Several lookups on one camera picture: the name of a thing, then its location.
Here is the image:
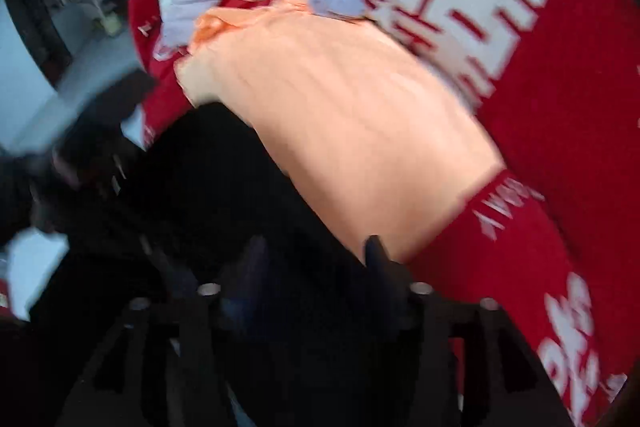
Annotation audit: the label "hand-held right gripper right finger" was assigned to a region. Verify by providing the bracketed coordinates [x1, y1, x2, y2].
[362, 234, 571, 427]

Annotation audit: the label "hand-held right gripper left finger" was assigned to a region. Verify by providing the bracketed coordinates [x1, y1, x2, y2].
[70, 234, 273, 427]

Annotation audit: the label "orange cloth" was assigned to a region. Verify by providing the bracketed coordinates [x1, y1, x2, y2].
[174, 0, 507, 269]

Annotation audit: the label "black pants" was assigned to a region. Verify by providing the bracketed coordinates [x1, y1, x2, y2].
[20, 101, 406, 427]

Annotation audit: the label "red plush printed blanket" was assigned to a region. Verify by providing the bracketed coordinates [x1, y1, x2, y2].
[127, 0, 640, 427]

